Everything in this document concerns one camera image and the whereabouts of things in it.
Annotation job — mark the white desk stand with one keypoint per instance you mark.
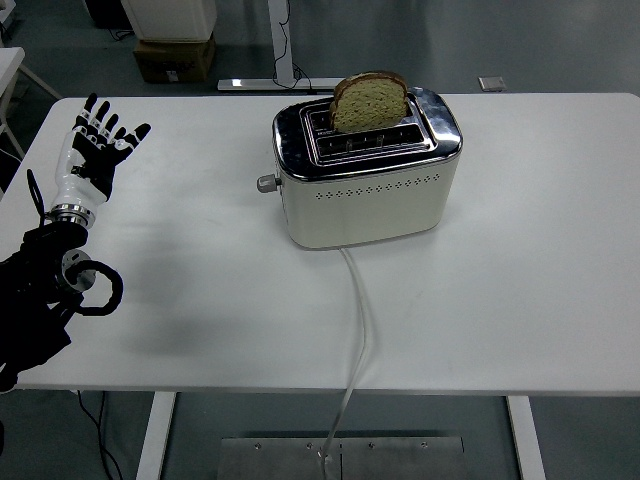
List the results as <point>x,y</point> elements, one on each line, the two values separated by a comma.
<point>280,40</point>

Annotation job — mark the white table leg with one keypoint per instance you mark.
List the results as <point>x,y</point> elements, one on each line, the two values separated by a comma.
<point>526,440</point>
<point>155,435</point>

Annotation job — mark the grey toaster lever knob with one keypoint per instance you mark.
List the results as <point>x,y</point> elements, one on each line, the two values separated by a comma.
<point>266,183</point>

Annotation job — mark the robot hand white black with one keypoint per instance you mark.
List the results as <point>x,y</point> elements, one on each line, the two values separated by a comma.
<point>75,187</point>

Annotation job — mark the grey floor socket plate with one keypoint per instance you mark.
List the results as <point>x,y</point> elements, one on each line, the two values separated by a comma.
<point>492,83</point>

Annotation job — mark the cream and chrome toaster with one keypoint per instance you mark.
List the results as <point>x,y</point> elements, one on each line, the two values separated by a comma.
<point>370,210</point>

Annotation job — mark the white box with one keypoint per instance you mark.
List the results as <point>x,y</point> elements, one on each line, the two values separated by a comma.
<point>170,20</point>

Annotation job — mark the white side table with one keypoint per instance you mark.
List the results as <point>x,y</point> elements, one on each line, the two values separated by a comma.
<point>9,65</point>

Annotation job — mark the brown cardboard box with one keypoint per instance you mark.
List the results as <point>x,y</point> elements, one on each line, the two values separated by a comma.
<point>172,60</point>

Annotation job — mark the black cabinet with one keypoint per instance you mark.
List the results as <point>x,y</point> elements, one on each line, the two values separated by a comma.
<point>107,12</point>

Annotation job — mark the brown bread slice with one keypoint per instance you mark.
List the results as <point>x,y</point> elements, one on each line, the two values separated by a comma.
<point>370,107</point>

